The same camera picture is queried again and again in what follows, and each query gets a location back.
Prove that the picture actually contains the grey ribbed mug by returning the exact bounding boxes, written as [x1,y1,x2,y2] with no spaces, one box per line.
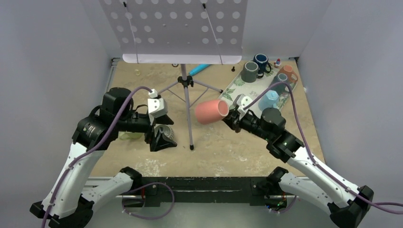
[155,124,175,140]

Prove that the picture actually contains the dark blue mug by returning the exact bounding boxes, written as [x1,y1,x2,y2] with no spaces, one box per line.
[253,53,272,78]

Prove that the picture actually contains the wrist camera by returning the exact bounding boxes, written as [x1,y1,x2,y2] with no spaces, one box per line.
[147,89,168,118]
[232,94,253,117]

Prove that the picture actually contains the dark teal mug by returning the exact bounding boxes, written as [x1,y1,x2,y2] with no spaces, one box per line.
[269,73,289,95]

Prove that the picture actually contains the light green mug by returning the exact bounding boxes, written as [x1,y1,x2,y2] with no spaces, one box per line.
[118,132,143,141]

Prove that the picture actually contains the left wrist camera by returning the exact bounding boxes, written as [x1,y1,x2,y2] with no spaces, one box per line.
[147,89,168,118]

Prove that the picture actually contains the small gnome figurine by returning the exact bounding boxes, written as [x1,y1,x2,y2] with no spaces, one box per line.
[274,58,281,68]

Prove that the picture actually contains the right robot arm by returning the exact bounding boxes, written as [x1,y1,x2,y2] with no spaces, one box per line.
[223,108,374,228]

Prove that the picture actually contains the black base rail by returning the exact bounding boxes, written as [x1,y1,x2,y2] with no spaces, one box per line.
[122,177,294,209]

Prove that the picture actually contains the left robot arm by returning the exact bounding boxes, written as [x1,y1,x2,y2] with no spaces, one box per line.
[30,87,176,228]

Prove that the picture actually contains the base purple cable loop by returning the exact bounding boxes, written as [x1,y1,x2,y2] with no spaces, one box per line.
[121,179,175,220]

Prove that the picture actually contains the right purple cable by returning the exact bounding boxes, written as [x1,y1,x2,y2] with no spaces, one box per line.
[244,81,403,215]

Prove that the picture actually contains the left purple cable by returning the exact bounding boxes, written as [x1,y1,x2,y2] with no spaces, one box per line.
[40,86,155,228]

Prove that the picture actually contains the light blue cylinder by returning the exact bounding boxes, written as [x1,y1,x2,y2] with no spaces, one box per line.
[189,64,210,76]

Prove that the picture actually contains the salmon pink mug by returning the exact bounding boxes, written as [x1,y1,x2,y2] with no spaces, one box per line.
[195,99,229,125]

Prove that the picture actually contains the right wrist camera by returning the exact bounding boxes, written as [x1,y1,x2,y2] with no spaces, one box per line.
[232,94,253,117]

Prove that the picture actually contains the perforated music stand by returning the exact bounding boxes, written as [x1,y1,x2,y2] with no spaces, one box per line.
[98,0,248,151]

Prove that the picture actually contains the light blue faceted mug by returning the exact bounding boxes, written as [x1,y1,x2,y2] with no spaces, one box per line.
[258,90,279,111]

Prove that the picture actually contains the orange mug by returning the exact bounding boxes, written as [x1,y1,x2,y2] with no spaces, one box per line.
[278,65,299,83]

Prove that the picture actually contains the aluminium frame rail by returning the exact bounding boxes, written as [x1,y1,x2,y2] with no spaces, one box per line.
[83,177,125,196]

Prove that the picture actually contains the floral serving tray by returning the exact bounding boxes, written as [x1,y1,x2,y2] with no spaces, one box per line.
[218,66,299,116]

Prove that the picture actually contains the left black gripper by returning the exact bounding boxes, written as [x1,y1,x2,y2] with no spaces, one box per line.
[116,112,177,150]

